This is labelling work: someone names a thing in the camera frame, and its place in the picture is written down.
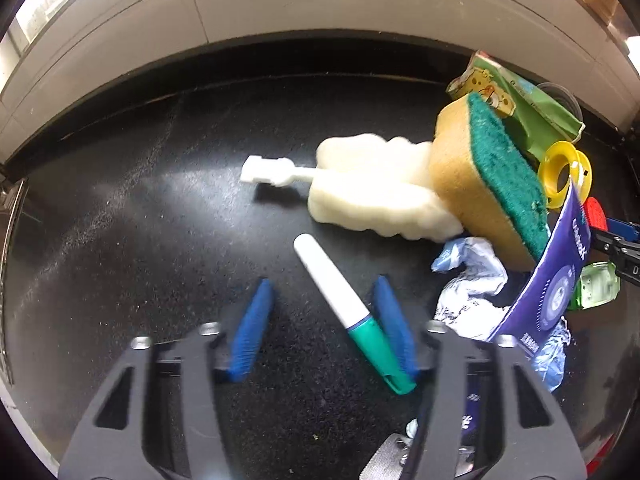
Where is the green white marker pen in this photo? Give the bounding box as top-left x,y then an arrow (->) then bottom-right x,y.
293,233 -> 416,396

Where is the red bottle cap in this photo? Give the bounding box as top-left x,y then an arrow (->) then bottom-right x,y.
582,196 -> 608,231

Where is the light green plastic toy shell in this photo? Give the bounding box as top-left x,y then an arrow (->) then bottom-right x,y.
568,261 -> 622,311

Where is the blue white wrapper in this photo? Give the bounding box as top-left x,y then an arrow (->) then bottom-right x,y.
432,236 -> 572,391

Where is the yellow tape spool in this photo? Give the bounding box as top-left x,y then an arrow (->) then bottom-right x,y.
537,141 -> 592,210

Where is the purple oralshark toothpaste pouch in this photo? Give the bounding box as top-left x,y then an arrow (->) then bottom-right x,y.
459,179 -> 592,441

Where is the white foam bottle brush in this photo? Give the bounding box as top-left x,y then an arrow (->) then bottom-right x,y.
240,133 -> 463,243

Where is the green yellow kitchen sponge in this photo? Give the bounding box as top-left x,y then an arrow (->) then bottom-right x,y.
427,92 -> 550,272

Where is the green spongebob snack bag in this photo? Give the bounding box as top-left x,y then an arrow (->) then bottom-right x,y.
446,51 -> 585,160

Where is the clear plastic cup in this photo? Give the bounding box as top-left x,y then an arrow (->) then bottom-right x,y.
538,81 -> 582,122

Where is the stainless steel sink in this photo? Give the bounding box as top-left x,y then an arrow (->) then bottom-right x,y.
0,179 -> 28,385

